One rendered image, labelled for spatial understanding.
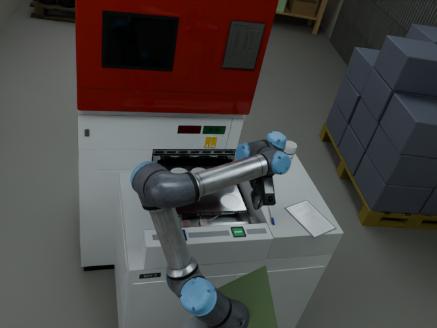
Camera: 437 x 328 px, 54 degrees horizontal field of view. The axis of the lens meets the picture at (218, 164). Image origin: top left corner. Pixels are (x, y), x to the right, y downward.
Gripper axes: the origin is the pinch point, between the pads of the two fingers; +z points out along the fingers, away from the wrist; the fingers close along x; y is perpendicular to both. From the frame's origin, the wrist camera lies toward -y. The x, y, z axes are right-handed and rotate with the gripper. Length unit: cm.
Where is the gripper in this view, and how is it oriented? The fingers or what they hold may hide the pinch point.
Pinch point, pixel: (257, 208)
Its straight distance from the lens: 179.5
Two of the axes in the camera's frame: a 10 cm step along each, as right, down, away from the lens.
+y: -2.4, -6.3, 7.4
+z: -1.8, 7.8, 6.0
